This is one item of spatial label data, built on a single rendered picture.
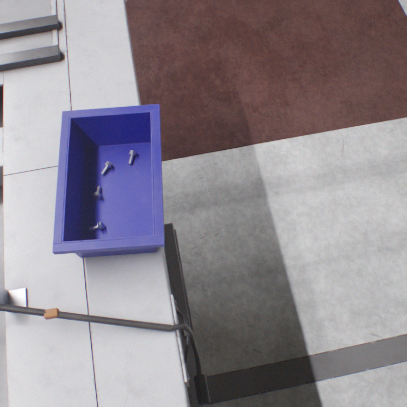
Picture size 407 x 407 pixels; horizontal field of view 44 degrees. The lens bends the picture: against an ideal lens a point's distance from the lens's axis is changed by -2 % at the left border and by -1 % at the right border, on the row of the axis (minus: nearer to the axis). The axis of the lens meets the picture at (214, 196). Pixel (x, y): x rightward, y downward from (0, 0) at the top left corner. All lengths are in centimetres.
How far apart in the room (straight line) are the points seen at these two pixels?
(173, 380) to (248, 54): 158
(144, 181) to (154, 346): 26
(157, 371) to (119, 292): 13
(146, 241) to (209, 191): 107
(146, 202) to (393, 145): 129
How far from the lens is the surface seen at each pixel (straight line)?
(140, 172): 84
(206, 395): 87
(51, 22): 107
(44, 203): 85
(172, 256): 122
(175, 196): 176
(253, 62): 208
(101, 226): 80
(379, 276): 172
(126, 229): 80
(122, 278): 78
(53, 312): 74
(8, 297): 81
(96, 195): 82
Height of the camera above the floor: 156
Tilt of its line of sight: 63 degrees down
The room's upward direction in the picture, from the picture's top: 1 degrees counter-clockwise
